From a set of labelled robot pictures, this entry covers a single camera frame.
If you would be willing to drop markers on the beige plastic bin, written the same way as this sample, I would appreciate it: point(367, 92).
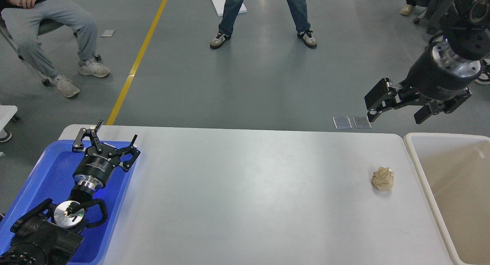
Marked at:
point(454, 171)

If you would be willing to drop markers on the seated person grey trousers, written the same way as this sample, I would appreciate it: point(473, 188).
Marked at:
point(23, 21)

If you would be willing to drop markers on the right clear floor plate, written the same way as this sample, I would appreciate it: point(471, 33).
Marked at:
point(362, 122)

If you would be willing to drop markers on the left clear floor plate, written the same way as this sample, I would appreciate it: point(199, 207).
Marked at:
point(342, 122)

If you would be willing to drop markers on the small white floor paper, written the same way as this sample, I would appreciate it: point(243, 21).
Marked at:
point(108, 33)

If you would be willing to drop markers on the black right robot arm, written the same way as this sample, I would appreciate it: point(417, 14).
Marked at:
point(465, 24)

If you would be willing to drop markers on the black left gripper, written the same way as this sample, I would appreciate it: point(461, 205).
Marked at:
point(96, 166)

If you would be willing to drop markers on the clear floor plate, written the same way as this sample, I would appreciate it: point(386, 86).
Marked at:
point(342, 122)
point(362, 122)

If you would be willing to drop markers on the dark coat on chair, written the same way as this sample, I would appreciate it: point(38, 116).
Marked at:
point(434, 10)

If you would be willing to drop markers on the person with tan shoes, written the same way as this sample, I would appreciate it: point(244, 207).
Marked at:
point(408, 8)

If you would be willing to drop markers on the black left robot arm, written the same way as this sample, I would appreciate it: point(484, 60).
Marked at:
point(66, 211)

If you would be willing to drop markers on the blue plastic tray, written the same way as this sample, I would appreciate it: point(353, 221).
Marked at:
point(52, 178)

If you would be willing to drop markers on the beige paper ball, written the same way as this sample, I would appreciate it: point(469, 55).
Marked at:
point(383, 179)

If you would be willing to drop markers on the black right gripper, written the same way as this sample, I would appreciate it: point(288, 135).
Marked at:
point(439, 74)

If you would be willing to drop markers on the black white sneaker person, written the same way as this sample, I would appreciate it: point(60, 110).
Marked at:
point(484, 78)

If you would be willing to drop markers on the white side table corner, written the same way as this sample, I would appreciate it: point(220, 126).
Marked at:
point(6, 113)

